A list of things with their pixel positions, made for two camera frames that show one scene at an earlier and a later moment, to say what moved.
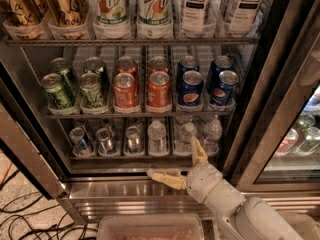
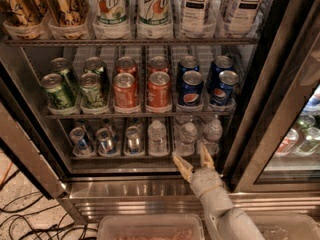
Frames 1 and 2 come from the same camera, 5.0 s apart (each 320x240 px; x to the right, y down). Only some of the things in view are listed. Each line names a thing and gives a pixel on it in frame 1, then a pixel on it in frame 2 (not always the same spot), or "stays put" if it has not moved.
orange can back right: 157,64 stays put
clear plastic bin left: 150,227 stays put
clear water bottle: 184,131 stays put
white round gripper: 203,180 -> 205,181
